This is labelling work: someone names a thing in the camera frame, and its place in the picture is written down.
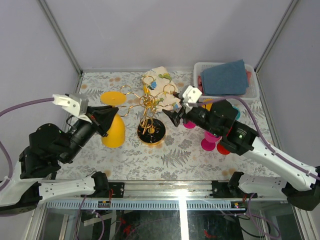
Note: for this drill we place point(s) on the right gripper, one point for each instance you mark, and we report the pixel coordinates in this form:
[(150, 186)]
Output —
[(175, 117)]

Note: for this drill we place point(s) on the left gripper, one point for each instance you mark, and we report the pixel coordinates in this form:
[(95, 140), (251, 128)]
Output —
[(101, 117)]

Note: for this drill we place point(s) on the yellow wine glass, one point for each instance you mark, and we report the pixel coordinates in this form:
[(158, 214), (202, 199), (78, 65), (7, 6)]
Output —
[(207, 104), (117, 133)]

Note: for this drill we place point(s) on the magenta wine glass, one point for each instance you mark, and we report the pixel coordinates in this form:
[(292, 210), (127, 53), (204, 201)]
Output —
[(210, 141), (188, 124)]

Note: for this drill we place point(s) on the gold wine glass rack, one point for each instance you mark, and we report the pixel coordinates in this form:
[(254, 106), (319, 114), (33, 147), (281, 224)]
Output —
[(150, 131)]

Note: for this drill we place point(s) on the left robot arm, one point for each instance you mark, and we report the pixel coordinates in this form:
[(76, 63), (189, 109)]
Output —
[(49, 147)]

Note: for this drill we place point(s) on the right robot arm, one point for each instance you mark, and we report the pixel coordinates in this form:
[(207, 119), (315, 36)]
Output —
[(296, 181)]

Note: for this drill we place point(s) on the red wine glass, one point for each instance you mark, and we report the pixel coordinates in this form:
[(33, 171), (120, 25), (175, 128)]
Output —
[(222, 150)]

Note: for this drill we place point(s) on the teal wine glass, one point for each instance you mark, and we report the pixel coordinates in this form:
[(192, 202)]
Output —
[(238, 112)]

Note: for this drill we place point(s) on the dinosaur print cloth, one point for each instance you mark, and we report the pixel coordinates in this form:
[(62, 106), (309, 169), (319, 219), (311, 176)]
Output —
[(158, 82)]

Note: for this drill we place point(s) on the pink folded cloth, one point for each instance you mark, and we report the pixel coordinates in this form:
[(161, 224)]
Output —
[(199, 83)]

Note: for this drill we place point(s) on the blue folded towel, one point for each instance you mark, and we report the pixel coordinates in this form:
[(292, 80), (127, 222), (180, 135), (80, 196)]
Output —
[(225, 79)]

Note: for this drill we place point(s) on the white plastic basket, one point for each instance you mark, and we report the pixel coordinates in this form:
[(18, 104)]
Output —
[(252, 92)]

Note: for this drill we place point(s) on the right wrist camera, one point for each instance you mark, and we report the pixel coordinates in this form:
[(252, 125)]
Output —
[(190, 96)]

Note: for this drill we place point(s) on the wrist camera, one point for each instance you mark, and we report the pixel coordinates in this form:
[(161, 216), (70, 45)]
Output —
[(75, 104), (190, 96)]

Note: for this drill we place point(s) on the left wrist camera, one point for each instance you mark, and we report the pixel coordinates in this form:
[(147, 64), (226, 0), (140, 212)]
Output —
[(75, 104)]

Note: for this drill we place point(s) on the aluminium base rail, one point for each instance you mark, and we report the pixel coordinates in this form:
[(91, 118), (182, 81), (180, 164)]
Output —
[(165, 188)]

